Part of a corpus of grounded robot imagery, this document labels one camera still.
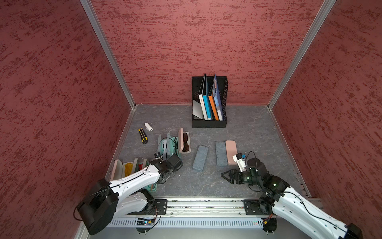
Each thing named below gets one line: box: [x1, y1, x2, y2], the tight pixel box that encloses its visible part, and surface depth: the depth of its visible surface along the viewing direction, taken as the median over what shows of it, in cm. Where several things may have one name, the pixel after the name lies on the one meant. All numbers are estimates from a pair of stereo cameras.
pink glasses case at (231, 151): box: [224, 139, 238, 166], surface depth 96 cm
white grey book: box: [192, 73, 208, 121], surface depth 96 cm
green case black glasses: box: [166, 136, 182, 159], surface depth 99 cm
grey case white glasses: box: [157, 132, 177, 161], surface depth 97 cm
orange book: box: [208, 86, 220, 121], surface depth 91 cm
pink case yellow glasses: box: [109, 157, 138, 181], surface depth 87 cm
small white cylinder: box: [144, 122, 154, 132], surface depth 105 cm
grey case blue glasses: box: [215, 140, 228, 166], surface depth 94 cm
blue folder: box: [212, 74, 224, 121], surface depth 94 cm
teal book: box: [202, 74, 214, 121], surface depth 92 cm
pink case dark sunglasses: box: [178, 127, 192, 154], surface depth 97 cm
